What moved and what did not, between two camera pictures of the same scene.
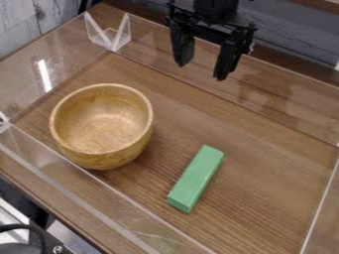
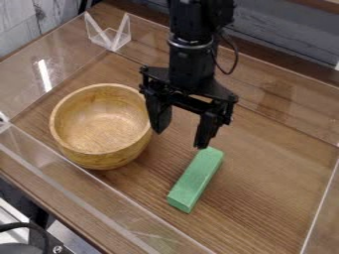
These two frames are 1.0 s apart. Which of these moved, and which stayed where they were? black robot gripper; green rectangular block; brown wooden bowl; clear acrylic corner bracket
Moved: black robot gripper
Stayed: brown wooden bowl; clear acrylic corner bracket; green rectangular block
